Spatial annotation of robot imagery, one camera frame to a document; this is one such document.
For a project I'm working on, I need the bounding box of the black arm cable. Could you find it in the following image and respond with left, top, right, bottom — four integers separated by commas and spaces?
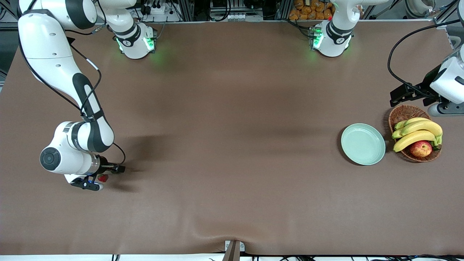
16, 0, 127, 167
387, 18, 464, 98

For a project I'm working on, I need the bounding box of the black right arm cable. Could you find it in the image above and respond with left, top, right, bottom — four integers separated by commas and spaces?
16, 0, 127, 167

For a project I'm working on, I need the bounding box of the aluminium table side rail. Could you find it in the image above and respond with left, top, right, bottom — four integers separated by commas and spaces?
443, 22, 464, 51

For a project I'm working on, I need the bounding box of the white terminal block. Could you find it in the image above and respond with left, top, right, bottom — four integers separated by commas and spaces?
228, 13, 264, 21

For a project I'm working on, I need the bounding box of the aluminium frame strut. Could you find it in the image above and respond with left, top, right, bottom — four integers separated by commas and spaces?
0, 0, 18, 24
433, 0, 464, 29

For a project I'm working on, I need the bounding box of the bag of orange buns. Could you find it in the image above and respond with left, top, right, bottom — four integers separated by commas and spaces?
289, 0, 335, 21

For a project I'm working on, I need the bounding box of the white power strip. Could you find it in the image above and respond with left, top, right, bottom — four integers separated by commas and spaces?
141, 3, 170, 16

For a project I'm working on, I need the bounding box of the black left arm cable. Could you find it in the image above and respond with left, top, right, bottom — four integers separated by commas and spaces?
387, 18, 464, 98

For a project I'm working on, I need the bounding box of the aluminium frame post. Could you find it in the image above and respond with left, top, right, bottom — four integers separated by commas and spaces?
179, 0, 195, 22
275, 0, 292, 21

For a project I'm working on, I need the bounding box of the black equipment box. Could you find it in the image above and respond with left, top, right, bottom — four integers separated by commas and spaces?
210, 0, 267, 12

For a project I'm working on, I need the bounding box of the brown wicker basket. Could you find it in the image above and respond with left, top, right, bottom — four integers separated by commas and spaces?
388, 104, 442, 163

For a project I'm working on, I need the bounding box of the pale green plate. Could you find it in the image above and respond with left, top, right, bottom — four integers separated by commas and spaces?
340, 123, 386, 166

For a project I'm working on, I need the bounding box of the white round device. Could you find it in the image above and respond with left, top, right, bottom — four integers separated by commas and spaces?
403, 0, 435, 19

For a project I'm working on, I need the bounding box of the small greenish banana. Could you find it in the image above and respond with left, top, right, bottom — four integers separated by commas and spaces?
394, 117, 431, 130

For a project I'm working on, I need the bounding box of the plain table cloth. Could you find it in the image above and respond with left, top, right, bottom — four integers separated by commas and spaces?
0, 20, 464, 256

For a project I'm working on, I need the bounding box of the long yellow banana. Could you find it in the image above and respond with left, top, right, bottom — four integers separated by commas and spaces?
392, 120, 443, 146

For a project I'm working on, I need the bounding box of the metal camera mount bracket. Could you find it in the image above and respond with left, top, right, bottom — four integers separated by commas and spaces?
222, 240, 245, 261

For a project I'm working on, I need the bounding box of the red apple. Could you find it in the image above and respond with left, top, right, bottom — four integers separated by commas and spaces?
409, 140, 433, 158

